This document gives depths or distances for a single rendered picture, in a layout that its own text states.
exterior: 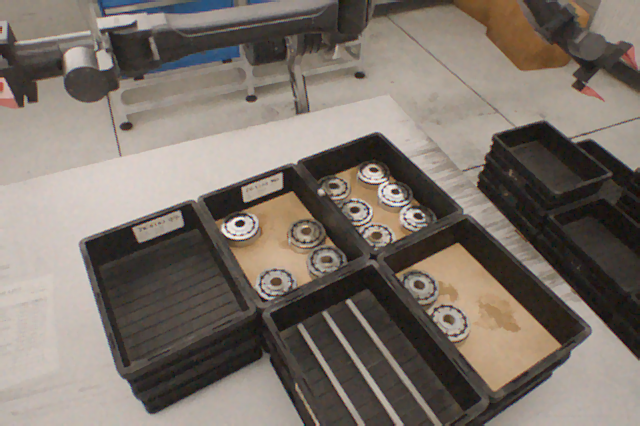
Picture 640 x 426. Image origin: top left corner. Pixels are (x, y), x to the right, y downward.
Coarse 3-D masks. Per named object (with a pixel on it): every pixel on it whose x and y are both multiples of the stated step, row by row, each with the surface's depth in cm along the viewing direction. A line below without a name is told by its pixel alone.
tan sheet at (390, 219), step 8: (352, 168) 147; (344, 176) 145; (352, 176) 145; (352, 184) 142; (352, 192) 140; (360, 192) 140; (368, 192) 140; (376, 192) 140; (368, 200) 138; (376, 200) 138; (376, 208) 136; (376, 216) 134; (384, 216) 134; (392, 216) 134; (384, 224) 131; (392, 224) 132; (400, 232) 130
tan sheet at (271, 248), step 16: (256, 208) 135; (272, 208) 135; (288, 208) 135; (304, 208) 135; (272, 224) 131; (288, 224) 131; (256, 240) 127; (272, 240) 127; (240, 256) 123; (256, 256) 123; (272, 256) 123; (288, 256) 123; (304, 256) 123; (256, 272) 119; (304, 272) 120
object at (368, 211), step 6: (342, 204) 132; (348, 204) 132; (360, 204) 132; (366, 204) 132; (342, 210) 130; (366, 210) 131; (372, 210) 131; (348, 216) 129; (366, 216) 129; (372, 216) 129; (354, 222) 127; (360, 222) 128; (366, 222) 128
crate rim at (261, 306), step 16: (256, 176) 129; (304, 176) 130; (208, 192) 125; (224, 240) 114; (352, 240) 114; (368, 256) 111; (240, 272) 107; (336, 272) 108; (304, 288) 105; (256, 304) 102; (272, 304) 102
